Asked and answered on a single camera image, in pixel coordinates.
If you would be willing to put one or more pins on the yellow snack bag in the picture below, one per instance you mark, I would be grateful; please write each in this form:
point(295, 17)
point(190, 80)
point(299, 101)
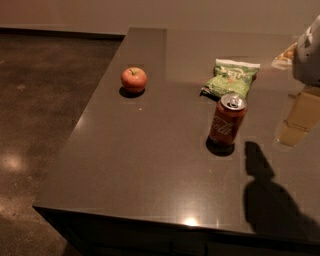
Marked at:
point(284, 60)

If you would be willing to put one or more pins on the red apple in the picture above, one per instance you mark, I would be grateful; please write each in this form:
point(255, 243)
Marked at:
point(134, 80)

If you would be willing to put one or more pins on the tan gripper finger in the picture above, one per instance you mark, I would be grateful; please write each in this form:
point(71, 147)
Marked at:
point(303, 116)

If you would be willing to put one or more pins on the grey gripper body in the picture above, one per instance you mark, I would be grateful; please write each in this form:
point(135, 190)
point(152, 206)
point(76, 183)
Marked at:
point(308, 59)

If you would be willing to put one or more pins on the green chip bag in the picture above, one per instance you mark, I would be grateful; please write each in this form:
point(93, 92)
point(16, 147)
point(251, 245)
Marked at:
point(231, 76)

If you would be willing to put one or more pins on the red coke can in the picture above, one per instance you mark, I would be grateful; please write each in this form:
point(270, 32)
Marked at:
point(229, 114)

